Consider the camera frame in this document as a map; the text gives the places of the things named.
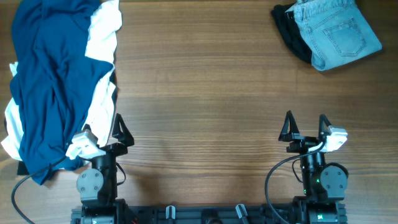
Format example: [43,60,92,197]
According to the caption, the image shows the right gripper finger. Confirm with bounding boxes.
[318,114,331,140]
[278,110,304,142]

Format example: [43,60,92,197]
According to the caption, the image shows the dark blue t-shirt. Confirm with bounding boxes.
[10,0,112,185]

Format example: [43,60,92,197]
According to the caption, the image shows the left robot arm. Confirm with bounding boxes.
[70,113,138,224]

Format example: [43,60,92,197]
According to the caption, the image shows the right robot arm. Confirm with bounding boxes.
[279,111,349,223]

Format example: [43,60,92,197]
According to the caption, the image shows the white t-shirt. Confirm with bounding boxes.
[1,0,123,161]

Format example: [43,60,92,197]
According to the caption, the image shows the black folded garment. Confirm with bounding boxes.
[271,4,312,64]

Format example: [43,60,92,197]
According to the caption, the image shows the light blue denim jeans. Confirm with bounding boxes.
[286,0,382,71]

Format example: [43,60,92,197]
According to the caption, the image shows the right black camera cable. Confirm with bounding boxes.
[264,141,327,224]

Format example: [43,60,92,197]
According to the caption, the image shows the black camera cable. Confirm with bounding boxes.
[11,154,68,224]
[264,141,327,224]

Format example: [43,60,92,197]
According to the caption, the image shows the left black camera cable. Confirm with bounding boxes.
[11,154,68,224]

